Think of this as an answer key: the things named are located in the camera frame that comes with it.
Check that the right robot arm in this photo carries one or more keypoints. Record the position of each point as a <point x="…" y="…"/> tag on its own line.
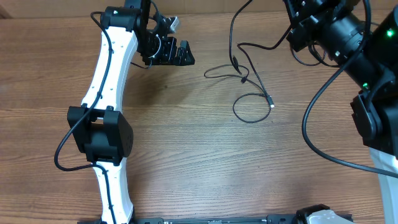
<point x="369" y="56"/>

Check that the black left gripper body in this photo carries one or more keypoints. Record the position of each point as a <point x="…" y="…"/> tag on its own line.
<point x="165" y="55"/>

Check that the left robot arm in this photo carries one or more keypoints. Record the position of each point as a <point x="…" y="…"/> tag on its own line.
<point x="98" y="126"/>

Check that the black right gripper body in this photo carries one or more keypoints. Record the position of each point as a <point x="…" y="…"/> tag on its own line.
<point x="313" y="24"/>

